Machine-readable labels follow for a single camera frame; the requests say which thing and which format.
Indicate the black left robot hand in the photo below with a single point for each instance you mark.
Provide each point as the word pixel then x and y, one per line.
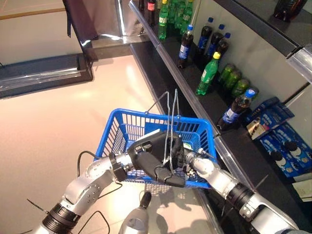
pixel 151 156

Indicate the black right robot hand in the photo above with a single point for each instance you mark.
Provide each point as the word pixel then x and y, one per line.
pixel 178 153

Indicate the blue plastic shopping basket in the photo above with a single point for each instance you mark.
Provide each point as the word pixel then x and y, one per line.
pixel 195 184

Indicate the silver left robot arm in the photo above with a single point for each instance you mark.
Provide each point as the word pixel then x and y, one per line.
pixel 85 185

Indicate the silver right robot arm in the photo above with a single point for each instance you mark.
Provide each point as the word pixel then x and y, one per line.
pixel 219 178

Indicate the small green Sprite bottle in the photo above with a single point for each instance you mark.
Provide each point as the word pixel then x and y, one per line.
pixel 163 22
pixel 188 12
pixel 173 9
pixel 180 14
pixel 207 75

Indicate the dark base plinth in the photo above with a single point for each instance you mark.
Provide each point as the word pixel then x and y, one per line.
pixel 109 48

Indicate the white biscuit box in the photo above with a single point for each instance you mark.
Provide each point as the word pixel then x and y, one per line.
pixel 303 190

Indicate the large Pepsi cola bottle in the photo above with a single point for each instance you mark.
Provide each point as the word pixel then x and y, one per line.
pixel 290 9

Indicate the beige wooden strip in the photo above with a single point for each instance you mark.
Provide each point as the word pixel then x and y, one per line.
pixel 31 14

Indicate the grey shelf upright post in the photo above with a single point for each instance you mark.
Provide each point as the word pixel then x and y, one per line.
pixel 196 12
pixel 296 93

